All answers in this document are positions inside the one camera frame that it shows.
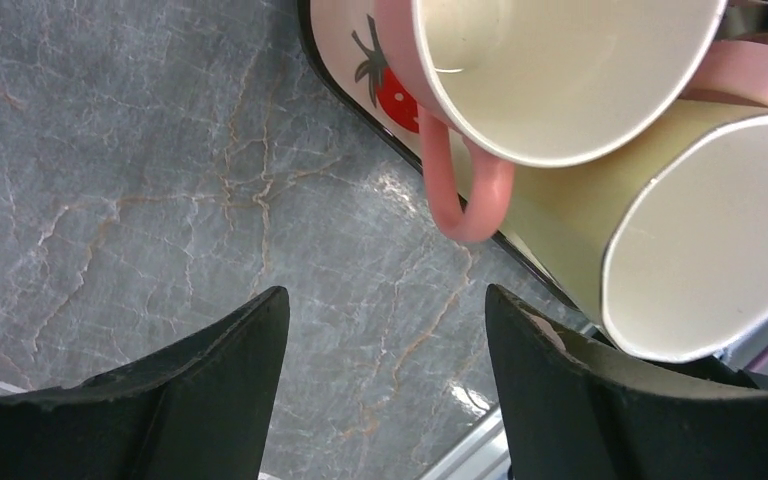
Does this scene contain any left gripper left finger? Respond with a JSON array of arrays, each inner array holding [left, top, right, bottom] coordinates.
[[0, 286, 290, 479]]

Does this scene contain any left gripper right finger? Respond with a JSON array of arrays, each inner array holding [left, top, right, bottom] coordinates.
[[485, 284, 768, 479]]

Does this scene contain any strawberry pattern tray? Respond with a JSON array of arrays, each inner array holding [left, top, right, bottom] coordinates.
[[295, 1, 596, 335]]

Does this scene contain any yellow mug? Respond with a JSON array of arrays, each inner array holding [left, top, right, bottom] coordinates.
[[509, 100, 768, 363]]

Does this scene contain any pale pink mug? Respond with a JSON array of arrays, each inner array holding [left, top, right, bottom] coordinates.
[[681, 32, 768, 107]]

